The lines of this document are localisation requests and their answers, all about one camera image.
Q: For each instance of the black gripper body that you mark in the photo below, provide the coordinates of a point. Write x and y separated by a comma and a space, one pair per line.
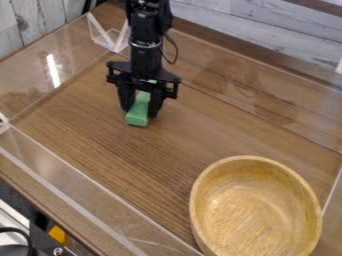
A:
144, 70

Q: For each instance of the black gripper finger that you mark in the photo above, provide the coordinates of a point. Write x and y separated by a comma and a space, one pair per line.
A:
156, 102
126, 92

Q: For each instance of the green rectangular block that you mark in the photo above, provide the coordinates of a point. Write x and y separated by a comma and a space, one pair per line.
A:
137, 116

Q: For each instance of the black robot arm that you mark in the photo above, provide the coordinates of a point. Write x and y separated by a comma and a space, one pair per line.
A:
150, 21

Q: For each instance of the brown wooden bowl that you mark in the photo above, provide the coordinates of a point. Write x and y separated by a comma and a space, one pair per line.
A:
253, 208

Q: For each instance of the black device with yellow label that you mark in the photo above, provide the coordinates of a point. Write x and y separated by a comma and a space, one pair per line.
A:
46, 245

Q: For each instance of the clear acrylic corner bracket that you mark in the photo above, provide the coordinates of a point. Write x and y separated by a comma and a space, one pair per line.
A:
113, 39

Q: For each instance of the clear acrylic enclosure wall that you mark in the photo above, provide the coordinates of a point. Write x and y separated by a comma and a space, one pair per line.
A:
114, 182

